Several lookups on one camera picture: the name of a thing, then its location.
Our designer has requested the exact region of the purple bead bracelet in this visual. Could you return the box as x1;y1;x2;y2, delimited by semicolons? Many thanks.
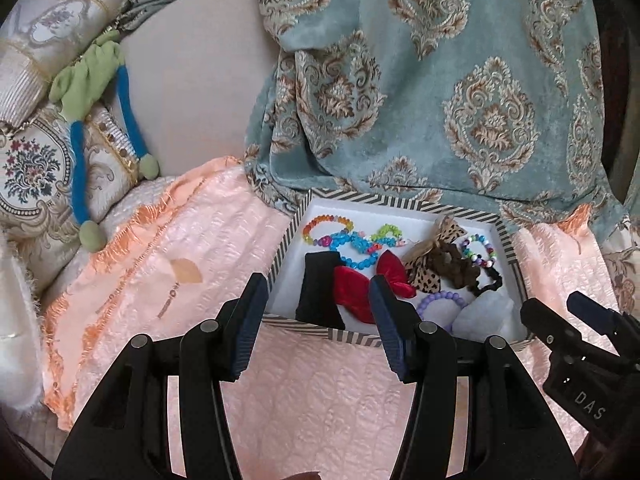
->
415;288;469;334

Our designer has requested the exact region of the light blue fluffy scrunchie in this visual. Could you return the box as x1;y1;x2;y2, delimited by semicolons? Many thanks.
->
451;290;527;342

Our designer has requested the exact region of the red bow hair clip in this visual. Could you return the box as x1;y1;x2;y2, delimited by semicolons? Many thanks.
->
333;250;416;324

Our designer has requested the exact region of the leopard print brown scrunchie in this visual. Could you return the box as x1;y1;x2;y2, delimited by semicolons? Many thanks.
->
401;216;480;294

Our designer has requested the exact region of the black scrunchie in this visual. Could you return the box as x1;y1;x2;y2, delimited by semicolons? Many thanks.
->
468;266;503;297

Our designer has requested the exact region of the green bead bracelet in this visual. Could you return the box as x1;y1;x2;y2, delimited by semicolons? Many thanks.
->
369;223;407;248

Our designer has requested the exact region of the blue bead bracelet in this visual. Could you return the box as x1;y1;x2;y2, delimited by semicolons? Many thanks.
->
326;230;384;271

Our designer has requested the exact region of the rainbow bead bracelet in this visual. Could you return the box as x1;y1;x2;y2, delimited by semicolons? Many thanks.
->
301;212;356;248

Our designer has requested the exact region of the striped black white tray box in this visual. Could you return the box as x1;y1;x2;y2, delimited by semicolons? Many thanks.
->
264;188;528;347

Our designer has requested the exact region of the black velvet hair piece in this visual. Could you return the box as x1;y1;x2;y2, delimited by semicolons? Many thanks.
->
295;252;345;330

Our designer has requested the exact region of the white satin round cushion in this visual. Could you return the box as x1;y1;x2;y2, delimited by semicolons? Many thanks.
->
0;234;42;411

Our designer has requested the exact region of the floral embroidered cushion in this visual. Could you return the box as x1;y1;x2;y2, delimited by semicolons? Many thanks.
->
0;104;141;286

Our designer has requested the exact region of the teal damask patterned curtain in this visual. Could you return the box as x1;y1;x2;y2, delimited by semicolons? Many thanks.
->
119;0;627;240

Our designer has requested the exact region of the beige embroidered bolster pillow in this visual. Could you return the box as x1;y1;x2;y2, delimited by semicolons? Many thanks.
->
1;0;128;127

